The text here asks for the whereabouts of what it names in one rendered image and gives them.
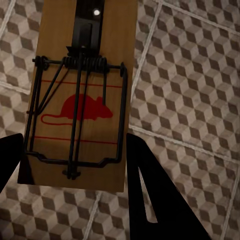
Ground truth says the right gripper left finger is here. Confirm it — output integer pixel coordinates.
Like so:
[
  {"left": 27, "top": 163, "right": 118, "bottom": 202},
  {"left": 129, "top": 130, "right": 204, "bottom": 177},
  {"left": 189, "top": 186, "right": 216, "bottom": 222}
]
[{"left": 0, "top": 133, "right": 24, "bottom": 193}]

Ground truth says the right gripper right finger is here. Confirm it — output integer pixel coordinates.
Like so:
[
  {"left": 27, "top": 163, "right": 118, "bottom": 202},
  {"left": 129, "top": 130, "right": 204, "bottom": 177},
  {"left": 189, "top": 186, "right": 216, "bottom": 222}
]
[{"left": 126, "top": 132, "right": 212, "bottom": 240}]

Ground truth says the mousetrap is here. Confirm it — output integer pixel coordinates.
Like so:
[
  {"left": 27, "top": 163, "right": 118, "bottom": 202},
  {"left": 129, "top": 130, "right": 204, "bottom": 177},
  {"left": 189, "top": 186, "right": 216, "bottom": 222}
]
[{"left": 17, "top": 0, "right": 139, "bottom": 193}]

